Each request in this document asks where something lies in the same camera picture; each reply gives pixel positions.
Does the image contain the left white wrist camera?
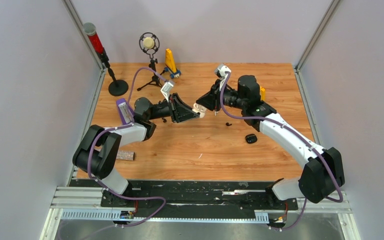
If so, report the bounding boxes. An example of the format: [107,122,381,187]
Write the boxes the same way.
[160,80,175,102]

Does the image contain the black earbud case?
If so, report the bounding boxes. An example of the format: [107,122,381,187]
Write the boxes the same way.
[244,133,258,144]

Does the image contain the purple box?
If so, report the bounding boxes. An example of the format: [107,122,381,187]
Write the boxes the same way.
[115,98,135,125]

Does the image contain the red microphone on stand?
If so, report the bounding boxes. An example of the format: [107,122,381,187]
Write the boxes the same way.
[82,22,129,97]

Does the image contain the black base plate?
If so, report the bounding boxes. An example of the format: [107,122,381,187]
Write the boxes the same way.
[69,178,299,220]

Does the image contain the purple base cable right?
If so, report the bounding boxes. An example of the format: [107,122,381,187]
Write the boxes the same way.
[267,198,308,232]

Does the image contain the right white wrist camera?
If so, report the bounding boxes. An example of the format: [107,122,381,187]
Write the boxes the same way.
[214,63,231,80]

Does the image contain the white earbud charging case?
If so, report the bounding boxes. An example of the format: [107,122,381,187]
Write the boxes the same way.
[192,103,207,119]

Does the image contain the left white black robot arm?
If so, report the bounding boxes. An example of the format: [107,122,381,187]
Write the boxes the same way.
[72,93,204,207]

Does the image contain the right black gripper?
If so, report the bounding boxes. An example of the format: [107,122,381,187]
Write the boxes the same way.
[196,80,246,113]

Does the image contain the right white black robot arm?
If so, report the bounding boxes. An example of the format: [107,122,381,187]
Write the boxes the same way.
[196,75,345,209]

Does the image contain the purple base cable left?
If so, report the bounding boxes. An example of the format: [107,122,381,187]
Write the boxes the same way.
[95,178,167,229]

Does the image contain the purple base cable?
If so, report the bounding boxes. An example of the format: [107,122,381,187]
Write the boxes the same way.
[267,198,308,232]
[95,178,167,229]

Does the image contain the cream microphone on tripod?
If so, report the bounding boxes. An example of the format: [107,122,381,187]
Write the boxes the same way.
[137,32,163,91]

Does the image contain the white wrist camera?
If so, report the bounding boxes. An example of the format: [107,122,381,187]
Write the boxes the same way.
[160,80,175,102]
[214,63,231,80]

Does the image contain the yellow green toy block stack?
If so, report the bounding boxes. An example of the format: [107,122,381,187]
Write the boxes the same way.
[259,87,266,101]

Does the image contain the glittery silver tube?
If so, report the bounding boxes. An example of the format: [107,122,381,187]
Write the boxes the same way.
[116,150,136,161]

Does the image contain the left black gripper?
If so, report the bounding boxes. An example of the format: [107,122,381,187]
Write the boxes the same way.
[147,93,199,124]

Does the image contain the yellow blue toy block tower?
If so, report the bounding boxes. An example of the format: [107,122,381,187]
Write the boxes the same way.
[164,48,181,79]

